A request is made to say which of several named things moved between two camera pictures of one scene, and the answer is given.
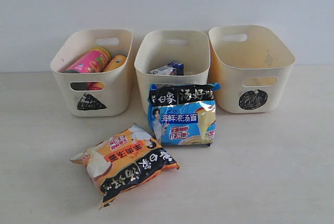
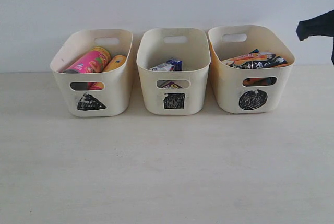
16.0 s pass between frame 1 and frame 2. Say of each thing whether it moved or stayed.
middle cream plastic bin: stayed
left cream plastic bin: stayed
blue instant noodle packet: moved
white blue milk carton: moved
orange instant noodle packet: moved
